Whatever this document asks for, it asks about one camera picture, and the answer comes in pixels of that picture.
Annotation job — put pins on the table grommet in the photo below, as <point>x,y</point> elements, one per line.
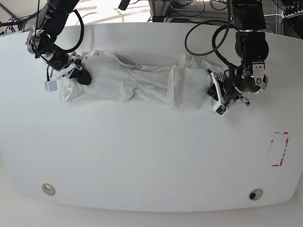
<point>255,194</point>
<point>48,189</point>

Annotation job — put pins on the aluminium frame post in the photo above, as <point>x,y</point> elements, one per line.
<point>159,9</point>

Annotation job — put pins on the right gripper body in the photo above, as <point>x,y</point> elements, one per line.
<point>73,64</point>

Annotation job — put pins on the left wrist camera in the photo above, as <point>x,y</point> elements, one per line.
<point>220,109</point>

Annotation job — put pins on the white printed T-shirt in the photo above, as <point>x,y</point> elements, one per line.
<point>124,77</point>

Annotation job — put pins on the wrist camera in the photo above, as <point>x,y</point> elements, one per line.
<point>220,109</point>
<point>51,86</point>

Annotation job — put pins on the red tape rectangle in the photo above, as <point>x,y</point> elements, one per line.
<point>277,148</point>

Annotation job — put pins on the right table grommet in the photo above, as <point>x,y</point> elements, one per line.
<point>255,194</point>

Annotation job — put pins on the left table grommet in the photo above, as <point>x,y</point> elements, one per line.
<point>48,189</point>

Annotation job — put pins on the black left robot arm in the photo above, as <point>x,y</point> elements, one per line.
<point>247,18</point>

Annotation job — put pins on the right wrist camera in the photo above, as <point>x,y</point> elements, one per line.
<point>51,86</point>

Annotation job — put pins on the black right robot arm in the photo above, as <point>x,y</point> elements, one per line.
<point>50,22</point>

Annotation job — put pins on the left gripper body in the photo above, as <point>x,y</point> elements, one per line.
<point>226,90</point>

